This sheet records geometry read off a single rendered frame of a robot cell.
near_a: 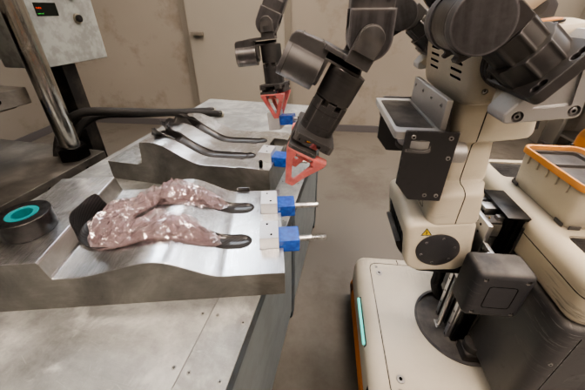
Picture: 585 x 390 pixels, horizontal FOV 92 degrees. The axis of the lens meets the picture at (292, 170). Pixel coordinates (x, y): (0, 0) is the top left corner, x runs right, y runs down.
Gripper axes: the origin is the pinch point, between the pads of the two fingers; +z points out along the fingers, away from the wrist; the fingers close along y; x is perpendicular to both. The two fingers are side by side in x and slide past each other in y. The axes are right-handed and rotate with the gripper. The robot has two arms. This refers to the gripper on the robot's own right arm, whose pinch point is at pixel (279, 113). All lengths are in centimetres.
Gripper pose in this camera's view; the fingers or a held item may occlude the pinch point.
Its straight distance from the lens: 88.3
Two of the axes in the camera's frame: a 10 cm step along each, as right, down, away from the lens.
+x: 9.7, -0.1, -2.5
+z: 1.0, 9.3, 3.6
